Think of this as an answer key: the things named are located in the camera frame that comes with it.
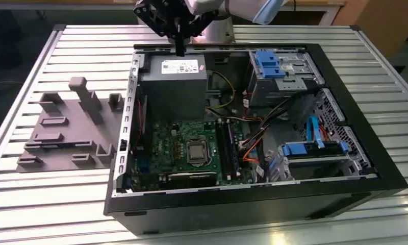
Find black office chair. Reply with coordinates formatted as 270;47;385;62
0;10;23;70

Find white black wire bundle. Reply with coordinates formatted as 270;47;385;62
223;112;263;123

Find orange flat wire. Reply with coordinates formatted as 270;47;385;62
241;127;269;163

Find metal CPU socket cover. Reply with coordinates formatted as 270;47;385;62
185;139;213;166

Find blue flat wire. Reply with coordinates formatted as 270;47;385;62
305;115;326;149

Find grey metal drive cage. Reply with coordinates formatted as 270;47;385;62
246;50;326;108

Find black graphics card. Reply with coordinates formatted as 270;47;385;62
157;170;218;190

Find grey power supply unit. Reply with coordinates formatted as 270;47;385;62
137;55;210;123

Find silver CPU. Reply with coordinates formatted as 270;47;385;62
189;145;206;159

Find black PC case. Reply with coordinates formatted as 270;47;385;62
103;43;408;235

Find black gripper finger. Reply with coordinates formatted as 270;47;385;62
179;14;211;57
131;0;179;56

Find wooden cabinet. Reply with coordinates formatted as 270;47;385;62
332;0;408;59

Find green motherboard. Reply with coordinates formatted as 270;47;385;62
130;119;258;191

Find hard disk in blue carrier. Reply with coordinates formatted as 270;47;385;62
280;141;349;161

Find RAM slot white latches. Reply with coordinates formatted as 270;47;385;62
217;118;230;179

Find yellow black wire bundle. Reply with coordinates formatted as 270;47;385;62
205;70;238;116

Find blue plastic drive bracket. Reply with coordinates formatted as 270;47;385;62
253;51;286;79

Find grey parts rack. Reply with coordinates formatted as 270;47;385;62
15;76;126;174

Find wooden desk white legs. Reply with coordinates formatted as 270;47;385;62
277;0;348;26

